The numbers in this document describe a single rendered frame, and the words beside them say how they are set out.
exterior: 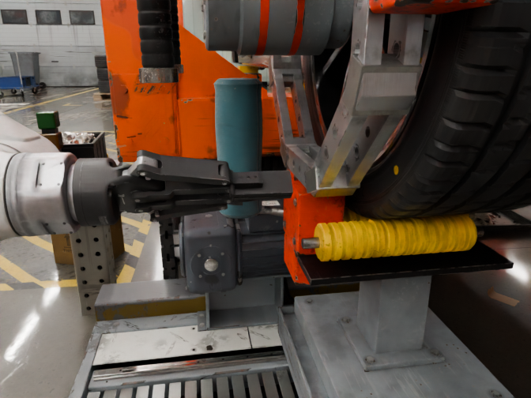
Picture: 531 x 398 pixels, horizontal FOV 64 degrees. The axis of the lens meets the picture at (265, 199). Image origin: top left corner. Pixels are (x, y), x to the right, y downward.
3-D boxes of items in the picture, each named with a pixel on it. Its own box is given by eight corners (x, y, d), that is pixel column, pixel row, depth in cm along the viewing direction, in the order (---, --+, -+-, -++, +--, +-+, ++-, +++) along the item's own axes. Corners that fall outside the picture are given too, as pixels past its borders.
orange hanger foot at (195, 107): (368, 154, 120) (378, 21, 109) (178, 160, 112) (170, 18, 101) (348, 143, 135) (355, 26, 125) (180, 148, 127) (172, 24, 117)
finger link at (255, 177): (217, 178, 49) (217, 164, 46) (260, 176, 50) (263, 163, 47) (218, 189, 48) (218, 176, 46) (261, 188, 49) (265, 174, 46)
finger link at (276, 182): (231, 175, 50) (231, 172, 50) (288, 173, 51) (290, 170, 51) (232, 197, 49) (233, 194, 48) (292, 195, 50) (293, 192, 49)
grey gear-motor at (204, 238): (347, 336, 112) (355, 211, 101) (185, 352, 106) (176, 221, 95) (326, 299, 129) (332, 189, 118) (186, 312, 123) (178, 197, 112)
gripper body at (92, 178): (86, 238, 49) (168, 234, 50) (64, 206, 41) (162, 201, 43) (91, 182, 52) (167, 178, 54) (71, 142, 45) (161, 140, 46)
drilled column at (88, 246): (114, 313, 137) (98, 187, 124) (80, 315, 135) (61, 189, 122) (118, 296, 146) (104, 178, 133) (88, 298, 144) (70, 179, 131)
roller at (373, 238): (489, 255, 67) (495, 220, 65) (306, 269, 62) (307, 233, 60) (467, 240, 72) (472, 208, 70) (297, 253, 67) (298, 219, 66)
